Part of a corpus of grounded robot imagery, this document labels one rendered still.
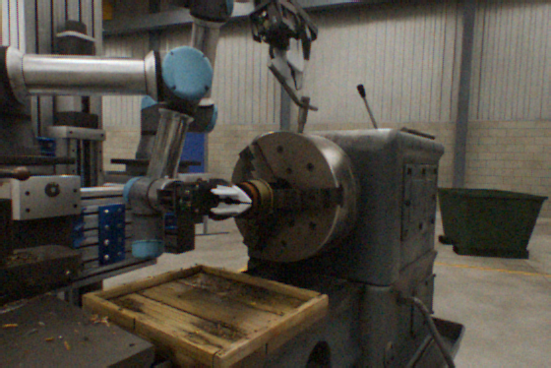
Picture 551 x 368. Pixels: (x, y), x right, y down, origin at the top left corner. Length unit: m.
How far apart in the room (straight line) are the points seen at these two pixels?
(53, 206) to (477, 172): 10.59
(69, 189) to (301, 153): 0.54
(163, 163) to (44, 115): 0.44
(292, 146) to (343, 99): 10.45
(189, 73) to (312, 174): 0.36
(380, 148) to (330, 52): 10.80
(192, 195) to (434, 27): 11.03
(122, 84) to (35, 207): 0.32
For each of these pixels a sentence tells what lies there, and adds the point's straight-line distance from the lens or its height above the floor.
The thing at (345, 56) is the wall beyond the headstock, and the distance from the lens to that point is 11.56.
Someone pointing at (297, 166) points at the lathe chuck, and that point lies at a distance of 0.84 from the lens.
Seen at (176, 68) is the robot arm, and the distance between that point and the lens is 0.89.
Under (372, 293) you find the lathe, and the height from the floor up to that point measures 0.85.
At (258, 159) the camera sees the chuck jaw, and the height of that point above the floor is 1.17.
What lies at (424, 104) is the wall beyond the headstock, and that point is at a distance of 11.12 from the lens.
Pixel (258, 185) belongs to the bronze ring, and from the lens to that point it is 0.77.
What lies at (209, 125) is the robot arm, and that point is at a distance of 1.40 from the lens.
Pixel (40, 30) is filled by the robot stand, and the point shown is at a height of 1.53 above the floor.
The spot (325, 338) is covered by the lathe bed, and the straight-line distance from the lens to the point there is 0.86.
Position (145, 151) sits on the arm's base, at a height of 1.19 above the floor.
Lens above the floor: 1.16
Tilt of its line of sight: 4 degrees down
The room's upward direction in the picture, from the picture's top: 2 degrees clockwise
